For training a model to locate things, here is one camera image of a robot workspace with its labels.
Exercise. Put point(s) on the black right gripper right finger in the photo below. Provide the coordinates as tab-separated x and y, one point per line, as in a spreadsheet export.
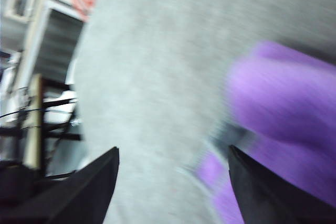
267	197

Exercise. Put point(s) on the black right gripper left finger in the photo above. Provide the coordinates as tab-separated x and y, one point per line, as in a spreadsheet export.
78	197

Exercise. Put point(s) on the purple towel with grey hem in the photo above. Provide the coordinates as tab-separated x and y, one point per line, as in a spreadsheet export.
283	98

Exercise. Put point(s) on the grey table cloth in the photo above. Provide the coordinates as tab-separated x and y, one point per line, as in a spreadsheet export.
147	77

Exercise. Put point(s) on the black metal frame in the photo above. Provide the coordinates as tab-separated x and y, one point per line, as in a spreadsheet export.
60	136

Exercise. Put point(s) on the beige wooden post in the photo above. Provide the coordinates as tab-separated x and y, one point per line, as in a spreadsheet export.
33	121

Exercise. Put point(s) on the white wall box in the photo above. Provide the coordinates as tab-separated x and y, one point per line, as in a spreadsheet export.
19	5

